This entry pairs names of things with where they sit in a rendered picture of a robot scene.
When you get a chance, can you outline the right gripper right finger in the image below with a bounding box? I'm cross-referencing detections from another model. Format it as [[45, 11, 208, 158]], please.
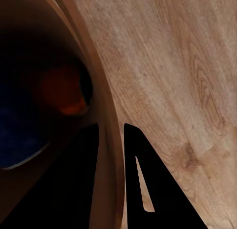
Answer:
[[124, 123, 208, 229]]

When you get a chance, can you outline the can of soda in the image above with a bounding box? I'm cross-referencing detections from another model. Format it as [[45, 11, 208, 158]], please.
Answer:
[[19, 64, 90, 119], [0, 48, 52, 170]]

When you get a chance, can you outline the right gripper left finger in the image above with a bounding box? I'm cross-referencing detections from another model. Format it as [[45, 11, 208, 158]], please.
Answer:
[[0, 123, 99, 229]]

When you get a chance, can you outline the trash can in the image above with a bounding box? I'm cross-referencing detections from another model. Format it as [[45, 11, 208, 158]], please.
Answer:
[[0, 0, 124, 229]]

